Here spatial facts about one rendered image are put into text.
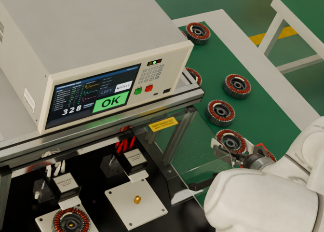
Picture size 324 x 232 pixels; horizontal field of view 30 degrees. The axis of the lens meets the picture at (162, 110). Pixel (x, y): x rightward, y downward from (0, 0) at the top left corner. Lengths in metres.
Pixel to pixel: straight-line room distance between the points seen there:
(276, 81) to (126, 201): 0.99
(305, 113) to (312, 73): 1.53
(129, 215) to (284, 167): 0.51
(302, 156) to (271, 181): 0.57
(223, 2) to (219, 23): 1.51
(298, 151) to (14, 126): 0.77
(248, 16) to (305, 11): 1.18
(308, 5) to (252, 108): 0.91
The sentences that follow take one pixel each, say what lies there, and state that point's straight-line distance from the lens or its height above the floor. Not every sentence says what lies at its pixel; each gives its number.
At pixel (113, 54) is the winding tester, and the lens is 1.56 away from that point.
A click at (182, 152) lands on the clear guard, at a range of 1.74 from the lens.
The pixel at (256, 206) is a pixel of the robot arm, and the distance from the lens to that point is 1.13.
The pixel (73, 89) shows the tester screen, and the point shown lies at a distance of 1.51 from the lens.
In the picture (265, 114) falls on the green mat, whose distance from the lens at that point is 2.46.
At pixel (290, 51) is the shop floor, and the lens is 4.15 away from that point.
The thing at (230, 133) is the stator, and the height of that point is 0.93.
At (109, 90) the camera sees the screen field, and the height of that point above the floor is 1.22.
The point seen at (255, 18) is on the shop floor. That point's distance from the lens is 4.28.
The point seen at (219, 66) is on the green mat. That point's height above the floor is 0.75.
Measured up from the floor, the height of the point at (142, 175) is 0.88.
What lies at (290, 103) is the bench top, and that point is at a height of 0.75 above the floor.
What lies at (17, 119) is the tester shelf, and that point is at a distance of 1.62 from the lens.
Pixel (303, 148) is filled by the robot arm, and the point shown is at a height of 1.22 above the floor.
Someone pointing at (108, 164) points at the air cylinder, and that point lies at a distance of 1.95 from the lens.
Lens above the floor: 2.35
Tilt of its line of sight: 45 degrees down
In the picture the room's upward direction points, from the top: 23 degrees clockwise
